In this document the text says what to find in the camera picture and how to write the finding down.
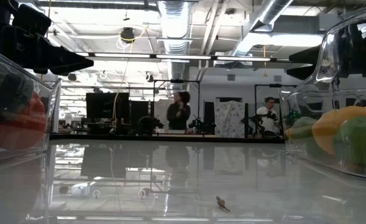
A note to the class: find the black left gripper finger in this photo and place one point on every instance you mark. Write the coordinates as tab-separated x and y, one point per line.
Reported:
66	70
58	57

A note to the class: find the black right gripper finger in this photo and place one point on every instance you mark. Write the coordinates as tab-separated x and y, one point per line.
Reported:
308	56
305	72

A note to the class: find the green avocado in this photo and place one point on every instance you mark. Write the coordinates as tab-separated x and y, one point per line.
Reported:
300	129

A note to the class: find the orange tangerine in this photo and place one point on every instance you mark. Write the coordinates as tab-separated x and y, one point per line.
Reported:
328	124

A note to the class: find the red bell pepper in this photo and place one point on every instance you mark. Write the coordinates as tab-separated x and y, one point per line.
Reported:
24	124

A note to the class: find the background black robot arm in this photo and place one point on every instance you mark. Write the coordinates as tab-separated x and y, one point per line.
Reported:
201	126
147	124

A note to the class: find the clear plastic basket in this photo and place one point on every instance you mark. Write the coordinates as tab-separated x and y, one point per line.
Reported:
297	102
53	102

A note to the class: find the large black monitor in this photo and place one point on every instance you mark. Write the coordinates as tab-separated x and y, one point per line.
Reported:
106	107

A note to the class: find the long strip light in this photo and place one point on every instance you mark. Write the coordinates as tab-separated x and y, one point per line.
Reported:
243	58
182	57
122	55

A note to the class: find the person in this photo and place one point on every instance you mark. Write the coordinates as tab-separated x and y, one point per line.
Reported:
266	119
178	115

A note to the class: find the black round ceiling fixture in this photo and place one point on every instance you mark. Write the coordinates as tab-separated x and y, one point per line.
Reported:
127	34

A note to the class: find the small black monitor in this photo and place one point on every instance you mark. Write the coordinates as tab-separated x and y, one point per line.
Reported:
140	110

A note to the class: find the green lime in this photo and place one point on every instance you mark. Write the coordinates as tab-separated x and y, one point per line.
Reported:
359	140

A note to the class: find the floral patterned cloth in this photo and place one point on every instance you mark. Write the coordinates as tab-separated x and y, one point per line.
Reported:
229	118

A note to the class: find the small brown stem piece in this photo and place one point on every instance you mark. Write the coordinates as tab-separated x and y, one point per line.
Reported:
222	203

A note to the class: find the silver ceiling duct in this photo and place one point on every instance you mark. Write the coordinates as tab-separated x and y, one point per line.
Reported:
175	31
263	21

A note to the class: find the black aluminium table frame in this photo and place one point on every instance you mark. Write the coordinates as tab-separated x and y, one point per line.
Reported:
170	139

